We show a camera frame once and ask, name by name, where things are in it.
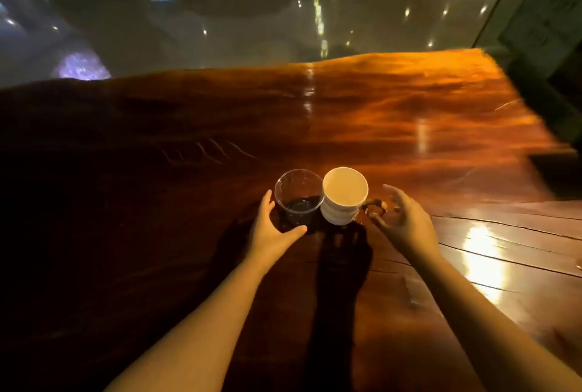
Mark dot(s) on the person's right hand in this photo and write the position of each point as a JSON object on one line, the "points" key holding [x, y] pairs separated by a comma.
{"points": [[413, 232]]}

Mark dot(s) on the person's left hand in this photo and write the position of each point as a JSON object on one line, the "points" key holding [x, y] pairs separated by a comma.
{"points": [[266, 241]]}

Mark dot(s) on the person's left thumb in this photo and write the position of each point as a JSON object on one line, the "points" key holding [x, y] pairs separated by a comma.
{"points": [[291, 234]]}

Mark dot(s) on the person's right thumb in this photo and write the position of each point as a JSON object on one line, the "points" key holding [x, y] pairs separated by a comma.
{"points": [[382, 223]]}

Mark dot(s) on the person's right forearm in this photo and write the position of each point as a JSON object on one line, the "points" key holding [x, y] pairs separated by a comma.
{"points": [[491, 337]]}

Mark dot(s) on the person's left forearm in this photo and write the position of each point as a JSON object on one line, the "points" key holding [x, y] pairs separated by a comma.
{"points": [[200, 337]]}

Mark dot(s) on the clear plastic cup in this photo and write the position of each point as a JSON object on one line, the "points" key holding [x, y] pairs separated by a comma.
{"points": [[298, 198]]}

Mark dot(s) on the ribbed glass mug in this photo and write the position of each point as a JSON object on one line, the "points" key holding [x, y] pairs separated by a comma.
{"points": [[344, 196]]}

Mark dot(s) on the green cabinet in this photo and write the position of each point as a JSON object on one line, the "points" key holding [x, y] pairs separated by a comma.
{"points": [[536, 19]]}

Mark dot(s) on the purple glowing lamp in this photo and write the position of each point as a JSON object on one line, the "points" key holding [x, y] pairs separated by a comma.
{"points": [[82, 67]]}

